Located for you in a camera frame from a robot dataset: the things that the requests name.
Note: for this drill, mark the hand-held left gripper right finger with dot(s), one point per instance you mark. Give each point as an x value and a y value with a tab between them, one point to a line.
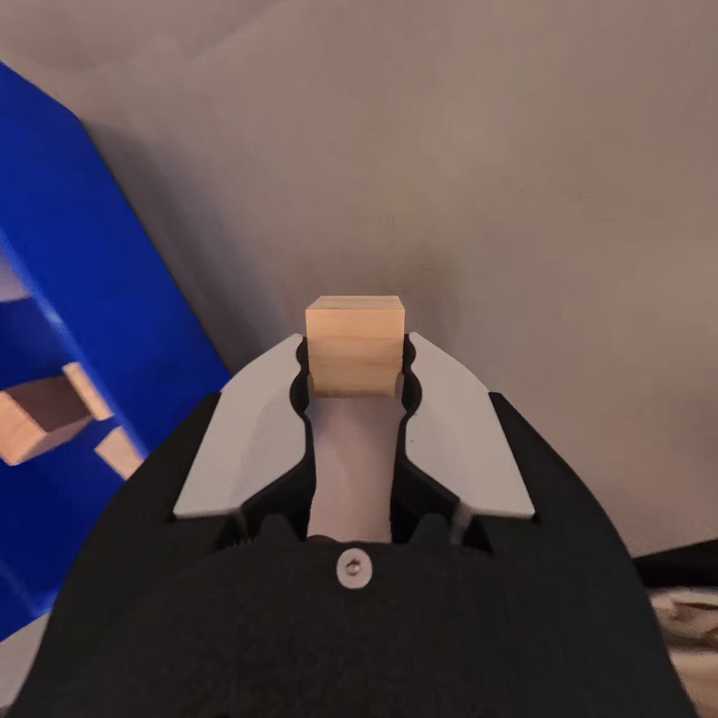
471	449

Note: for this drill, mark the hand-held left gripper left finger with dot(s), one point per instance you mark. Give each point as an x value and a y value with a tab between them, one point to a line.
235	449

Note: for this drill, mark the wooden cube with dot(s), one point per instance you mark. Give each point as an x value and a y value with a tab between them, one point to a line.
353	348
120	451
39	415

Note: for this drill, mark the blue plastic bin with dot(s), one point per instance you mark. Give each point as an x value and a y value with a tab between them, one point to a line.
101	252

